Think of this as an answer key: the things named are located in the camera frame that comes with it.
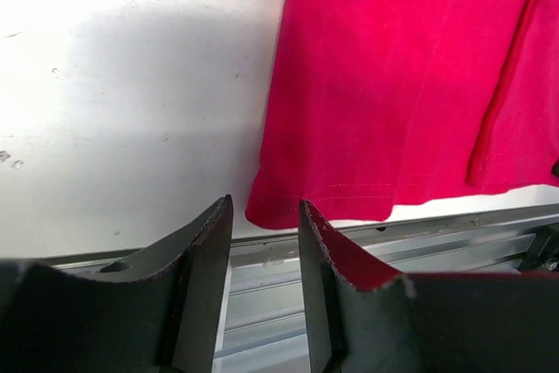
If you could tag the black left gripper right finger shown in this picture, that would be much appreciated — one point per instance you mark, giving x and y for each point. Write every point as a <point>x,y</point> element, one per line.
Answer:
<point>363,315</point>

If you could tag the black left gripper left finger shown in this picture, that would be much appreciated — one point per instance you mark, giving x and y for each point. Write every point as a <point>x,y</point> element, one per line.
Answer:
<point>156,310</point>

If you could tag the red t shirt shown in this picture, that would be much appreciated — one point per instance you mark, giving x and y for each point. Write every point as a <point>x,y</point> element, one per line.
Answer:
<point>379,103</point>

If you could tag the aluminium front rail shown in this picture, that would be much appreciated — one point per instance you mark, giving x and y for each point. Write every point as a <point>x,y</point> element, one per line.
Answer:
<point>262,325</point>

